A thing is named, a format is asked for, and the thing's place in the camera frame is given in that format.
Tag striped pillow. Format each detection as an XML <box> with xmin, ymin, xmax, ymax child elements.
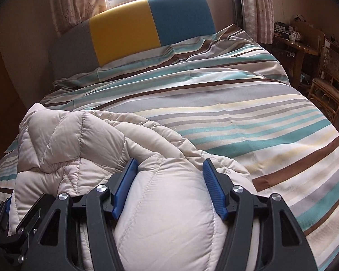
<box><xmin>53</xmin><ymin>44</ymin><xmax>181</xmax><ymax>91</ymax></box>

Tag cluster of small desk items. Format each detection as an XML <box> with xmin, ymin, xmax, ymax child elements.
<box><xmin>274</xmin><ymin>20</ymin><xmax>302</xmax><ymax>42</ymax></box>

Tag grey yellow blue headboard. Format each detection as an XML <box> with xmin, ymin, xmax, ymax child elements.
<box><xmin>48</xmin><ymin>0</ymin><xmax>217</xmax><ymax>82</ymax></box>

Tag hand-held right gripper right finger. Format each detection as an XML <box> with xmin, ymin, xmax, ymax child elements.
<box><xmin>202</xmin><ymin>159</ymin><xmax>318</xmax><ymax>271</ymax></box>

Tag rattan chair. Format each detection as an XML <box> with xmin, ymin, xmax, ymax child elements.
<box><xmin>308</xmin><ymin>44</ymin><xmax>339</xmax><ymax>125</ymax></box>

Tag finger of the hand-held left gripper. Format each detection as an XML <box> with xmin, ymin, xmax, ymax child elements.
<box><xmin>0</xmin><ymin>198</ymin><xmax>13</xmax><ymax>242</ymax></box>
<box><xmin>0</xmin><ymin>194</ymin><xmax>58</xmax><ymax>263</ymax></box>

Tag floral beige curtain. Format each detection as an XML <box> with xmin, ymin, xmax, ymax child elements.
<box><xmin>239</xmin><ymin>0</ymin><xmax>275</xmax><ymax>46</ymax></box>
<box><xmin>51</xmin><ymin>0</ymin><xmax>108</xmax><ymax>38</ymax></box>

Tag striped bed cover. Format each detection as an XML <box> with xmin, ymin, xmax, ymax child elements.
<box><xmin>0</xmin><ymin>24</ymin><xmax>339</xmax><ymax>271</ymax></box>

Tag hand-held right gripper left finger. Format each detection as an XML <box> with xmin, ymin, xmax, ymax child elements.
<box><xmin>35</xmin><ymin>158</ymin><xmax>139</xmax><ymax>271</ymax></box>

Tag wooden table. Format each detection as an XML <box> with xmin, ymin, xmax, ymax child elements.
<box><xmin>273</xmin><ymin>35</ymin><xmax>320</xmax><ymax>87</ymax></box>

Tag beige quilted puffer coat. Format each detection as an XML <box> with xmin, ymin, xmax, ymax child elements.
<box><xmin>13</xmin><ymin>103</ymin><xmax>261</xmax><ymax>271</ymax></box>

